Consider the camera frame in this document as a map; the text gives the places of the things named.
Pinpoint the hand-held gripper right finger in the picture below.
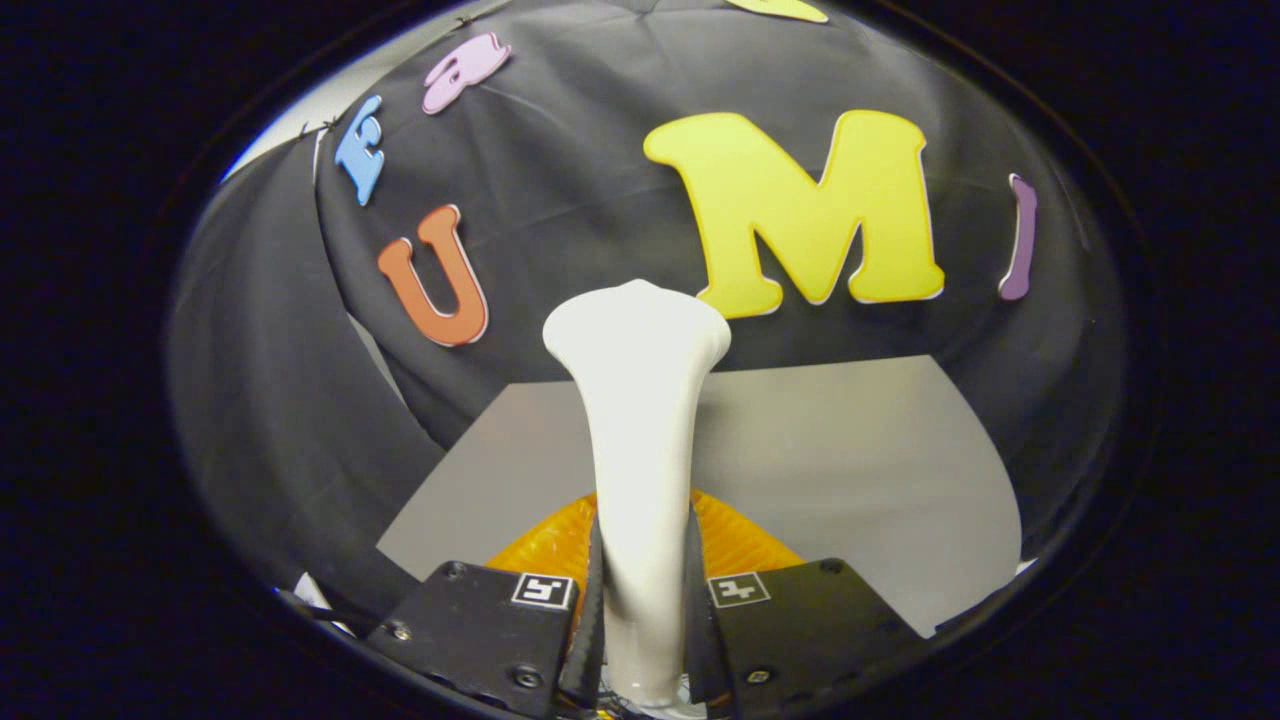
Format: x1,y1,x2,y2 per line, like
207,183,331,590
685,490,927,720

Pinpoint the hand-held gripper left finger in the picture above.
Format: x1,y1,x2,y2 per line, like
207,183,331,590
365,492,607,720

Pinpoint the white garment steamer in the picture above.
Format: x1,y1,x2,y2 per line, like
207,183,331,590
542,279,733,717

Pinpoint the grey top drawer cabinet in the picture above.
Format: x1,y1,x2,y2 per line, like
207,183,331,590
377,353,1024,639

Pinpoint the black backdrop cloth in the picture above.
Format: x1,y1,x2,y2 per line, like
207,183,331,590
168,0,1133,641

